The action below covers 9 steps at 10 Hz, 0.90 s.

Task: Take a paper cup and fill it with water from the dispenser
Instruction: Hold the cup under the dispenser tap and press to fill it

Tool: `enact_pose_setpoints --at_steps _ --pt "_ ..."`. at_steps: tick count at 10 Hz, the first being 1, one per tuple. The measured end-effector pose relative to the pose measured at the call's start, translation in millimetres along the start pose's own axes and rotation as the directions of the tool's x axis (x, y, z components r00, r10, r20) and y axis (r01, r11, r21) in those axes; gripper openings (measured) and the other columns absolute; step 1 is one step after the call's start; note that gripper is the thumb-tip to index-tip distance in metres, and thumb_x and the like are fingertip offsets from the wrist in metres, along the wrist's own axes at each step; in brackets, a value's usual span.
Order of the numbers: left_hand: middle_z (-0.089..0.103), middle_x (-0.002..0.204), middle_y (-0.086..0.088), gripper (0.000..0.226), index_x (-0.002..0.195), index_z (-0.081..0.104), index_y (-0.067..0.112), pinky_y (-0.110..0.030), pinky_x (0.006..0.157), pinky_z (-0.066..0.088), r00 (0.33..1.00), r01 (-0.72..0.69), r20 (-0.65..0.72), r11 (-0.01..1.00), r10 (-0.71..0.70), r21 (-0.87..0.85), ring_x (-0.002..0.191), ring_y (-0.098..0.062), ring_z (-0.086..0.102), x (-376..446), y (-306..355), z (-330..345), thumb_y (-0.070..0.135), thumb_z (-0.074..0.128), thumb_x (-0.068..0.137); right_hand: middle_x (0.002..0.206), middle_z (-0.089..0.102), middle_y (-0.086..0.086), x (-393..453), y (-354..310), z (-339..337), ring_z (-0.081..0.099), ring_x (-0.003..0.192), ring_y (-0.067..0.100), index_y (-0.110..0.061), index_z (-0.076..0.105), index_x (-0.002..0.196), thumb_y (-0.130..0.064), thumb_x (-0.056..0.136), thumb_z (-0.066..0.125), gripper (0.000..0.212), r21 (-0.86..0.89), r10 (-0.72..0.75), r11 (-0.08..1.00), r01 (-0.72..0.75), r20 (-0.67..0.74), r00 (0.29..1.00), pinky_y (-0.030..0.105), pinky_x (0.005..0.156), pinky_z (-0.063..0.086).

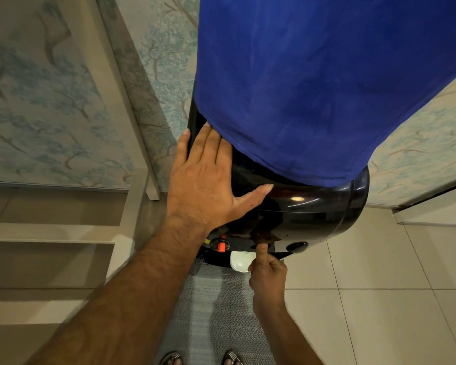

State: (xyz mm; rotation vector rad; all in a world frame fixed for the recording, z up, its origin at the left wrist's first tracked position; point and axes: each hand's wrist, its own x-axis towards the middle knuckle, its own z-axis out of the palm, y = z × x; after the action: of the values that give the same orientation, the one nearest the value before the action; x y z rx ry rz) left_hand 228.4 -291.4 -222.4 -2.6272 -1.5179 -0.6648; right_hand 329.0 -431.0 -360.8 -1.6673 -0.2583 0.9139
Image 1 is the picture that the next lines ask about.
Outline person's left hand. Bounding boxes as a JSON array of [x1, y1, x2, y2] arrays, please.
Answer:
[[166, 123, 274, 235]]

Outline white cup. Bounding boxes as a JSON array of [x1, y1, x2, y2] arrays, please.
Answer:
[[230, 251, 257, 273]]

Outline person's right sandal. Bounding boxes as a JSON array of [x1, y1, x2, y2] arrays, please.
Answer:
[[221, 350, 244, 365]]

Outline person's sandal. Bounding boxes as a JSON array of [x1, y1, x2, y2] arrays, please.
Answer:
[[159, 351, 183, 365], [221, 350, 244, 365]]

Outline person's right hand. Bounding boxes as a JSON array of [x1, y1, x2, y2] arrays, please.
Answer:
[[248, 242, 289, 305]]

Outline blue cloth cover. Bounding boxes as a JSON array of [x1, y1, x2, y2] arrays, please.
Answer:
[[193, 0, 456, 188]]

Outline beige wooden shelf unit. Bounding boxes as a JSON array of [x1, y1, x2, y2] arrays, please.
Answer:
[[0, 0, 161, 365]]

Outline person's right forearm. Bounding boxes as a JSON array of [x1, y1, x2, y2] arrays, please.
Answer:
[[252, 298, 324, 365]]

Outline person's left sandal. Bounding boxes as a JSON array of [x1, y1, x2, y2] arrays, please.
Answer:
[[159, 351, 183, 365]]

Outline grey woven floor mat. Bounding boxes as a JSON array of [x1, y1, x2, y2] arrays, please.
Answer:
[[153, 259, 279, 365]]

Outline person's left forearm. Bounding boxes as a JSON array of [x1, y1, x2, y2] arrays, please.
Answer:
[[26, 216, 210, 365]]

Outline black water dispenser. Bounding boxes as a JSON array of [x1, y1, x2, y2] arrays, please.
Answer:
[[187, 98, 370, 269]]

